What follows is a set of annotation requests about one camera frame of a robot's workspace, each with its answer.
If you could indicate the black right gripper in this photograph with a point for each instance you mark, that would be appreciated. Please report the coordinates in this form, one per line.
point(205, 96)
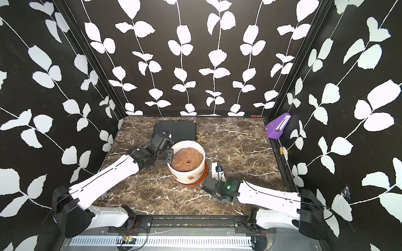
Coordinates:
point(215, 198)

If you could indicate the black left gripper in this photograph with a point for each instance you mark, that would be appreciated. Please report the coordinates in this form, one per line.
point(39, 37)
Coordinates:
point(170, 152)

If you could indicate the white ceramic pot with mud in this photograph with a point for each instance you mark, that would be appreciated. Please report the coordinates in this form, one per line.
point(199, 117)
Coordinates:
point(188, 156)

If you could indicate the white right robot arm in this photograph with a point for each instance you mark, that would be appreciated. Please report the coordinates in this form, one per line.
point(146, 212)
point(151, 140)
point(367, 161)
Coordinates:
point(300, 211)

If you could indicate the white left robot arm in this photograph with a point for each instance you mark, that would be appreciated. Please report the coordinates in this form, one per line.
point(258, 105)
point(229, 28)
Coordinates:
point(72, 208)

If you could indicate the orange pot saucer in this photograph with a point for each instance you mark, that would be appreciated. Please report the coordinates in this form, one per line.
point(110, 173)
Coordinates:
point(193, 178)

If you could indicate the black hard case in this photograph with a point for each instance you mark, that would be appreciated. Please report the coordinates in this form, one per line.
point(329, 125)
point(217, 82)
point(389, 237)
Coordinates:
point(180, 130)

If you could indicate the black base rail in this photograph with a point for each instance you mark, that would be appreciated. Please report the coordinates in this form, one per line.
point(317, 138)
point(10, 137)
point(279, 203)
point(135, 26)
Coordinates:
point(189, 225)

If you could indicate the purple wall bracket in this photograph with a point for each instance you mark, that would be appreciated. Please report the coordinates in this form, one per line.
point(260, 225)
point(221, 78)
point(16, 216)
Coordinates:
point(275, 128)

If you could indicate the white perforated cable strip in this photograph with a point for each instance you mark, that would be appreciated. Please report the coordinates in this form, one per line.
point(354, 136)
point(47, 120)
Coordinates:
point(239, 242)

